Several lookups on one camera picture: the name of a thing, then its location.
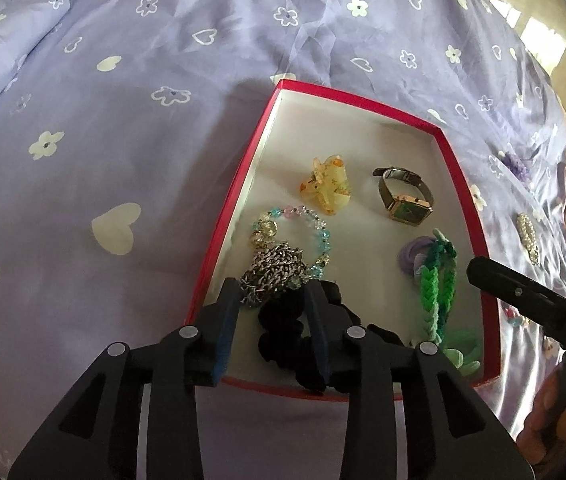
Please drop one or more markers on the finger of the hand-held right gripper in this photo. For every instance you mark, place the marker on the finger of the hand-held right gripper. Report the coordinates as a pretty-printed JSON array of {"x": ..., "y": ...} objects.
[{"x": 513, "y": 291}]

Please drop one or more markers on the small flower hair clip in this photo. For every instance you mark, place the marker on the small flower hair clip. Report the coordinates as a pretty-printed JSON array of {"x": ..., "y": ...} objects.
[{"x": 548, "y": 345}]

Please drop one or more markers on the purple flower print blanket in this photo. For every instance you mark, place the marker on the purple flower print blanket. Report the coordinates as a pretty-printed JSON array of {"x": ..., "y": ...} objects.
[{"x": 113, "y": 110}]

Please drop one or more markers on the purple flower scrunchie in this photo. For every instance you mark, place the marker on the purple flower scrunchie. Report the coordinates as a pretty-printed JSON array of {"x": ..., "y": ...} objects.
[{"x": 515, "y": 165}]

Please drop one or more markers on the yellow hair claw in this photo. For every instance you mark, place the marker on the yellow hair claw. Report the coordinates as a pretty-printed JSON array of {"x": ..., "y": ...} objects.
[{"x": 325, "y": 187}]

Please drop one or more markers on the gold square wristwatch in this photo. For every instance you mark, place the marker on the gold square wristwatch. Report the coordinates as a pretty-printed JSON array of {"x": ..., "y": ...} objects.
[{"x": 408, "y": 197}]

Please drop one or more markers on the person's right hand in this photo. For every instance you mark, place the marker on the person's right hand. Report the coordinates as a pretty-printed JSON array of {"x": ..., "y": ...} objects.
[{"x": 558, "y": 410}]

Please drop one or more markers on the red cardboard box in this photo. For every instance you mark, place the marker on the red cardboard box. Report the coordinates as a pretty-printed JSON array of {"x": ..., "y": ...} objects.
[{"x": 363, "y": 150}]

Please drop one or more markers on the black scrunchie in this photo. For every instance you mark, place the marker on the black scrunchie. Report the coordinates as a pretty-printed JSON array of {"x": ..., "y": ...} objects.
[{"x": 283, "y": 327}]

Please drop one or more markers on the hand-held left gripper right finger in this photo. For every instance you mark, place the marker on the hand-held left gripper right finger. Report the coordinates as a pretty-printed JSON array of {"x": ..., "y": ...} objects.
[{"x": 320, "y": 332}]

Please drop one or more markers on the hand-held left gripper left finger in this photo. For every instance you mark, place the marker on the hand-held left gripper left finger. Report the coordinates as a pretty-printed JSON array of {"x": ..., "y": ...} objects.
[{"x": 223, "y": 332}]

